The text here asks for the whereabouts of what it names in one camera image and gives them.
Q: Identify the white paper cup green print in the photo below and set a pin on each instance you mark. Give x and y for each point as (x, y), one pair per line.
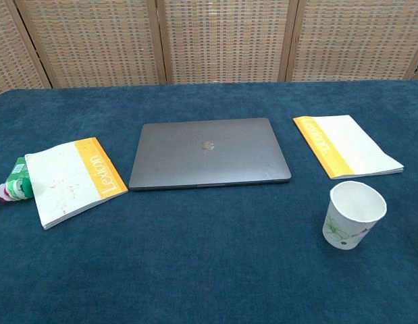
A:
(343, 233)

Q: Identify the grey closed laptop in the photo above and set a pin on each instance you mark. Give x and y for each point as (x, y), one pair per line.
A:
(208, 158)

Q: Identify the blue table cloth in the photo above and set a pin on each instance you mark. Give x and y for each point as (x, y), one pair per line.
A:
(208, 263)

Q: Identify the woven wooden folding screen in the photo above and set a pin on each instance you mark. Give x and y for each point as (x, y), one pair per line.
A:
(225, 40)

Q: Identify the stained Lexicon notebook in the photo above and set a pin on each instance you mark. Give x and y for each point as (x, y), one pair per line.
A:
(67, 179)

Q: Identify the clean Lexicon notebook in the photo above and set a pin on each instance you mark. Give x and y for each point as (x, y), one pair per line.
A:
(357, 145)

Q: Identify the green packet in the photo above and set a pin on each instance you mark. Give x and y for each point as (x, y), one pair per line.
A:
(18, 170)

